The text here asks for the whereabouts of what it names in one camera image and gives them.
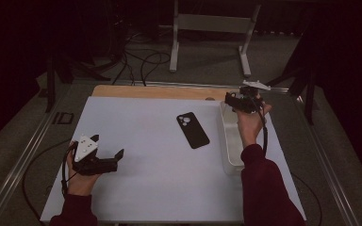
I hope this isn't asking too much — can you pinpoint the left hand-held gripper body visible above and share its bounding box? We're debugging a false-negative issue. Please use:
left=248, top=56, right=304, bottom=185
left=72, top=135, right=120, bottom=176

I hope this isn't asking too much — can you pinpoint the white metal stand frame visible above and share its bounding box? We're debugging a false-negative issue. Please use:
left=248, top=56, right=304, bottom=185
left=169, top=0, right=262, bottom=78

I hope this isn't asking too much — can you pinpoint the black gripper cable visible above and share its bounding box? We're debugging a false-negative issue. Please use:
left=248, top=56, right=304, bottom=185
left=60, top=140, right=79, bottom=200
left=254, top=95, right=270, bottom=158

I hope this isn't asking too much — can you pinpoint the person's left hand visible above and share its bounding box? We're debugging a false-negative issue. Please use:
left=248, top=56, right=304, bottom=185
left=66, top=149, right=103, bottom=198

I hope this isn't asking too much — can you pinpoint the person's right hand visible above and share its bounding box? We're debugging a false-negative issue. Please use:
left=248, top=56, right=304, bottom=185
left=235, top=103, right=273, bottom=150

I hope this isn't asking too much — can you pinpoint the black looped floor cable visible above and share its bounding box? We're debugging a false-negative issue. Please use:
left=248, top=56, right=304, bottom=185
left=140, top=51, right=173, bottom=87

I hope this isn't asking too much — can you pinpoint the black phone case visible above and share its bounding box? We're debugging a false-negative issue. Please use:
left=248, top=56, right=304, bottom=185
left=175, top=111, right=210, bottom=150

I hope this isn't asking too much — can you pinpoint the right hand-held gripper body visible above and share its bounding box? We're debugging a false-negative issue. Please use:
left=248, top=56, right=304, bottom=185
left=237, top=79, right=272, bottom=115

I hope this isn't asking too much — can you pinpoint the white plastic tray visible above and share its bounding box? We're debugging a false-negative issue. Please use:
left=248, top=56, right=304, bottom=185
left=218, top=99, right=261, bottom=176

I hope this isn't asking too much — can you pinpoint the white table mat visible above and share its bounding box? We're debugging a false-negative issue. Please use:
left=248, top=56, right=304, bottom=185
left=40, top=96, right=307, bottom=224

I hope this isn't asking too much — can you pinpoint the black tripod stand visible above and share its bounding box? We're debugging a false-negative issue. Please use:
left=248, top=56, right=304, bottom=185
left=44, top=18, right=111, bottom=114
left=263, top=31, right=321, bottom=125

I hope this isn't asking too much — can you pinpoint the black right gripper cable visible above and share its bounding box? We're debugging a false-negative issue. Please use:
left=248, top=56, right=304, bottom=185
left=254, top=95, right=270, bottom=158

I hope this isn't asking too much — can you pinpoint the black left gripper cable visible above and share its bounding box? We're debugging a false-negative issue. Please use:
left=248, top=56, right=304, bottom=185
left=60, top=140, right=79, bottom=200

